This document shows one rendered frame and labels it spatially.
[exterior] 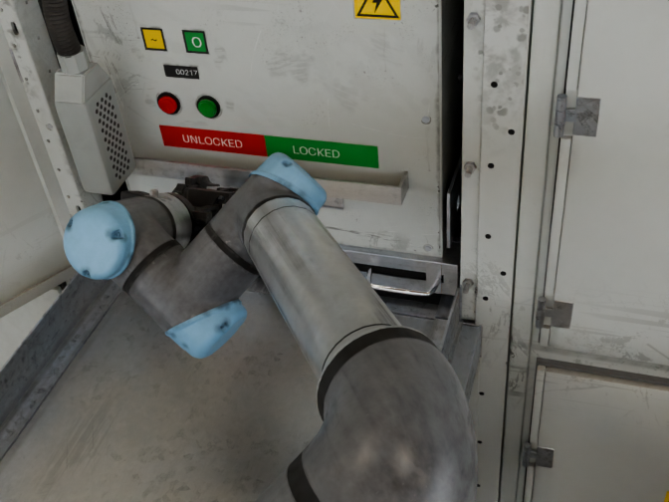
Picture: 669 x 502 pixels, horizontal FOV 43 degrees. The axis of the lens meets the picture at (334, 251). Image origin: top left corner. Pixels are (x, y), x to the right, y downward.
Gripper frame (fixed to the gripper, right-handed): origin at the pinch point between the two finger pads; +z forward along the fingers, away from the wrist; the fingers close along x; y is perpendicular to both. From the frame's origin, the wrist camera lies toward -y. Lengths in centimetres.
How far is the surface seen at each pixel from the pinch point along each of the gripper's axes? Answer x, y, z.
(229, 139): 8.7, -0.1, 1.3
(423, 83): 18.1, 27.7, -4.1
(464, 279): -7.6, 33.4, 6.4
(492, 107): 15.9, 36.7, -7.8
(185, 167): 4.5, -5.6, -0.8
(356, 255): -6.8, 17.2, 9.1
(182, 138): 8.2, -7.5, 1.6
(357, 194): 3.2, 19.3, 0.0
